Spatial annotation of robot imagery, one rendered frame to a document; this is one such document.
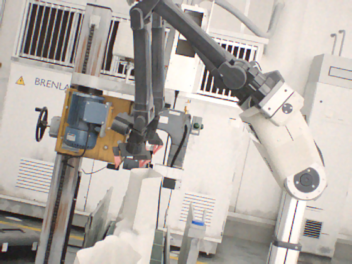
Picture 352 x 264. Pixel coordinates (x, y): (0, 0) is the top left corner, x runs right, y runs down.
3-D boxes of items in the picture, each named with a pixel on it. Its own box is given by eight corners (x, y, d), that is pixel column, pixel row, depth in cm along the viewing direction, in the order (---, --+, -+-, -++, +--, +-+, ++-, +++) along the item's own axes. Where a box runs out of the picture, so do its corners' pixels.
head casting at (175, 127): (181, 169, 303) (195, 109, 302) (132, 159, 303) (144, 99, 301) (181, 163, 333) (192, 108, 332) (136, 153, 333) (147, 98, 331)
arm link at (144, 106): (143, 9, 205) (154, 2, 215) (127, 8, 207) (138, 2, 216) (146, 130, 222) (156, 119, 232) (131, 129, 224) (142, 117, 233)
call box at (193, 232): (203, 239, 292) (206, 227, 291) (187, 236, 292) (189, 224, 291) (203, 236, 300) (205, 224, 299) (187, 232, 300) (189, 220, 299)
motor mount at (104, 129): (104, 138, 282) (112, 103, 282) (90, 135, 282) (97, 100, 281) (110, 134, 311) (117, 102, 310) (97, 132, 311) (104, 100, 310)
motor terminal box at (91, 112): (103, 130, 279) (108, 104, 278) (81, 127, 275) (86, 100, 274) (97, 128, 286) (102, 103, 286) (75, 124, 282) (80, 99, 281)
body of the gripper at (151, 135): (134, 134, 282) (138, 120, 278) (156, 135, 286) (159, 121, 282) (138, 142, 277) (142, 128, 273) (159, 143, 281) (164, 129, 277)
